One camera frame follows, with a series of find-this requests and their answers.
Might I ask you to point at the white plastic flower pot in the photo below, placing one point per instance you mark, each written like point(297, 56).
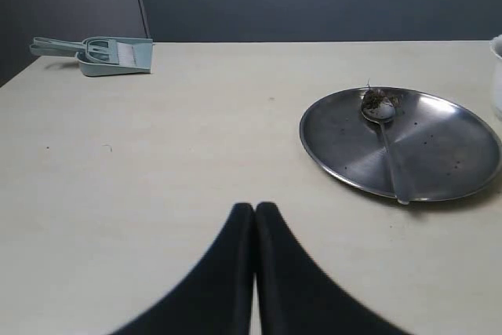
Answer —
point(496, 91)

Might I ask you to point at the steel spork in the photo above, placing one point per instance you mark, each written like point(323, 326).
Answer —
point(376, 107)

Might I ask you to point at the teal hand brush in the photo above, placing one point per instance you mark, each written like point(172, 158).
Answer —
point(96, 50)

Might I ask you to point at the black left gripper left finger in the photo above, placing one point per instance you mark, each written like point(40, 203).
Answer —
point(216, 296)

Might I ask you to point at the round steel plate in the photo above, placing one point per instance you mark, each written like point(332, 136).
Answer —
point(446, 151)

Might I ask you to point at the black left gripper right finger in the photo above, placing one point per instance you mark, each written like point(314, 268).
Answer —
point(295, 295)

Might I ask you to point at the teal plastic dustpan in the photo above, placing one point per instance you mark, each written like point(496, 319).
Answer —
point(142, 47)

